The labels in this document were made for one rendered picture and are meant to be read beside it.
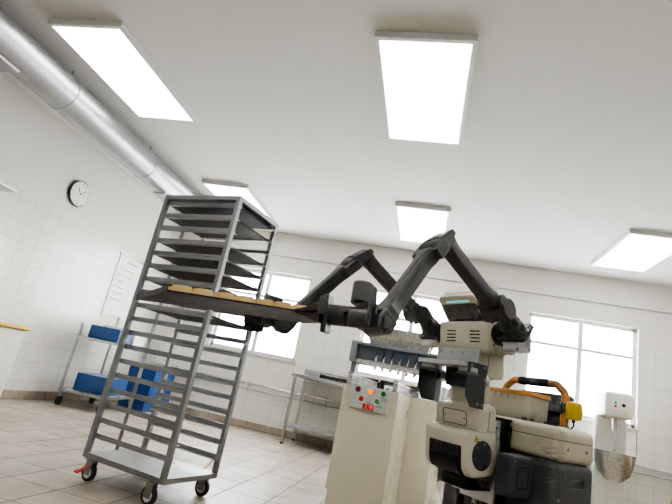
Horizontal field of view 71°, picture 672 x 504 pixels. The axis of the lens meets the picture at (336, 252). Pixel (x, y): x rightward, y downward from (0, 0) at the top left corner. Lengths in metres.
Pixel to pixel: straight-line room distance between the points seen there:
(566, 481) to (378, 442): 1.28
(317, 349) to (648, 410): 4.42
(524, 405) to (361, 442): 1.21
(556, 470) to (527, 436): 0.15
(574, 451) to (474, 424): 0.40
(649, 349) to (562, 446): 5.66
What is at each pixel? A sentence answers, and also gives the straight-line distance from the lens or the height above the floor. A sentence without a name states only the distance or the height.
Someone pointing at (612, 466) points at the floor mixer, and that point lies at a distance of 6.46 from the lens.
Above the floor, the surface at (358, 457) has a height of 0.43.
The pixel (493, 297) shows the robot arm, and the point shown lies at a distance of 1.77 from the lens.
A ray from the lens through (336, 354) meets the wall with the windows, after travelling 7.11.
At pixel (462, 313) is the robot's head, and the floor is 1.17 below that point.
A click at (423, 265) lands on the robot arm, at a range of 1.50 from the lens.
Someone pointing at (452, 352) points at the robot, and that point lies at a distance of 2.01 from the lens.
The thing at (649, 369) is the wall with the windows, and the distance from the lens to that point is 7.61.
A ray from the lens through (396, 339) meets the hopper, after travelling 3.82.
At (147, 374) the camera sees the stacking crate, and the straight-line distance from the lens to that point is 7.13.
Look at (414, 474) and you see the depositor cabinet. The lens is 3.73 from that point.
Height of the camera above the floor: 0.78
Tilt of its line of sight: 16 degrees up
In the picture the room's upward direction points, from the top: 12 degrees clockwise
